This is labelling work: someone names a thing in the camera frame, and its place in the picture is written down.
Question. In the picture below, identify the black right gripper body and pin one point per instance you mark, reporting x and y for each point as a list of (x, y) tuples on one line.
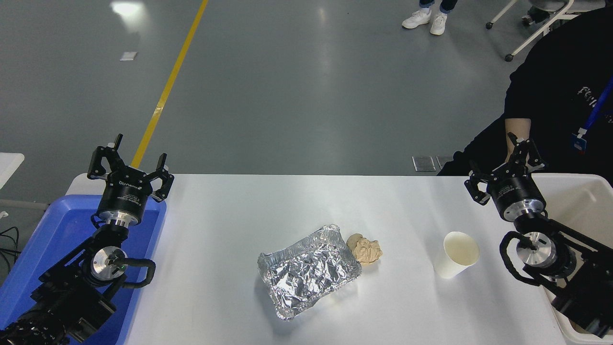
[(517, 191)]

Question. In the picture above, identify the crumpled silver foil tray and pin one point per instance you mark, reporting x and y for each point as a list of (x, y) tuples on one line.
[(309, 273)]

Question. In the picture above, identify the white wheeled chair frame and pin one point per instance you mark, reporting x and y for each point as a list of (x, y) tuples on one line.
[(536, 33)]

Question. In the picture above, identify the person's forearm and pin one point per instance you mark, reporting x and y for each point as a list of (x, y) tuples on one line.
[(518, 132)]

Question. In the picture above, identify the white paper scrap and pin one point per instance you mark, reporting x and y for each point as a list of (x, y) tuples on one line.
[(129, 56)]

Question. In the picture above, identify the blue plastic tray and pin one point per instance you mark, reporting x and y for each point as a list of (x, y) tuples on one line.
[(57, 225)]

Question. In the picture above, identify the large pale plastic bin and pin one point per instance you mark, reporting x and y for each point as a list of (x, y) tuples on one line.
[(582, 206)]

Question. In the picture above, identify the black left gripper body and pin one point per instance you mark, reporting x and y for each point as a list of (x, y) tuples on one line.
[(125, 194)]

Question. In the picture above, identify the crumpled tan paper ball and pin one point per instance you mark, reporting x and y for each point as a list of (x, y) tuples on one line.
[(366, 250)]

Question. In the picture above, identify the white side table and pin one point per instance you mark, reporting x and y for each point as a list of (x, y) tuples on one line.
[(8, 165)]

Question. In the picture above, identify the white paper cup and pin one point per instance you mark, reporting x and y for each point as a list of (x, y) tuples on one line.
[(455, 256)]

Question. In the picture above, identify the blue name badge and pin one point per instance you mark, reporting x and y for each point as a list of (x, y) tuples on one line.
[(578, 142)]

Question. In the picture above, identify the grey floor socket plate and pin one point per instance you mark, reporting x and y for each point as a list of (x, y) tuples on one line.
[(424, 163), (444, 160)]

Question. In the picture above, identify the person with white shoes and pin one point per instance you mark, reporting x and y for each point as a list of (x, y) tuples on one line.
[(424, 18)]

